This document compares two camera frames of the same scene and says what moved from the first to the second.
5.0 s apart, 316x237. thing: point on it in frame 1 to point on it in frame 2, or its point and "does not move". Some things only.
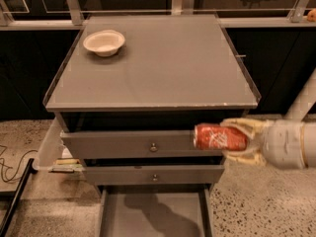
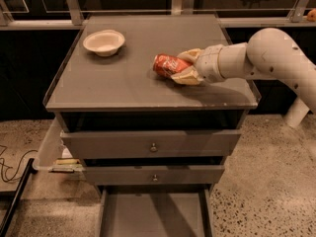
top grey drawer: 133,144 does not move
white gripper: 283,144 to 207,64
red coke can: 215,136 to 167,65
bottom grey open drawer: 155,210 does not move
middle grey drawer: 204,174 does not move
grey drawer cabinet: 129,90 does not move
